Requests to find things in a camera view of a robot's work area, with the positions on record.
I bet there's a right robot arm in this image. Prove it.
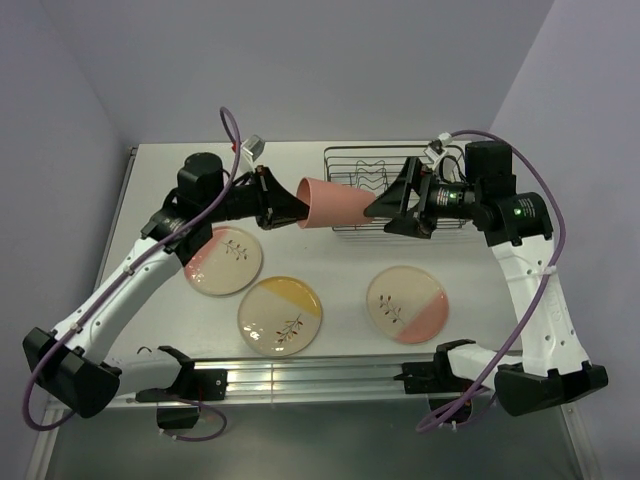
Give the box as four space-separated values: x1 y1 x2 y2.
364 140 609 430

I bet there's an aluminium table rail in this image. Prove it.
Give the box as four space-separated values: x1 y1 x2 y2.
47 349 574 409

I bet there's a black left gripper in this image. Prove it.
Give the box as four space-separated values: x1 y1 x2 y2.
204 165 316 231

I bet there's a wire dish rack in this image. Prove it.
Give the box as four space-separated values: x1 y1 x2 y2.
324 142 467 239

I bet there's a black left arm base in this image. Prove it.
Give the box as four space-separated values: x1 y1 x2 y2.
135 369 228 402

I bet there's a pink cup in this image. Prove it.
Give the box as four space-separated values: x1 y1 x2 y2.
296 177 376 229

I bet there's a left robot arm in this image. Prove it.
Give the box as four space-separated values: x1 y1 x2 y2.
23 152 309 418

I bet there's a pink cream plate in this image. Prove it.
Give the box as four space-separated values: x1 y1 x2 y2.
366 266 450 345
184 226 263 297

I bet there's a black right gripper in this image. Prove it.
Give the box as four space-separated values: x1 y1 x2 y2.
363 155 481 239

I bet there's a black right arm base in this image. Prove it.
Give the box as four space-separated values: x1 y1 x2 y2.
393 362 451 395

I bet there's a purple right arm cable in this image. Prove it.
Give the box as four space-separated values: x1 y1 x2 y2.
415 128 566 434

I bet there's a yellow cream plate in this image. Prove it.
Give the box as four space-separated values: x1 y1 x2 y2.
237 276 323 357

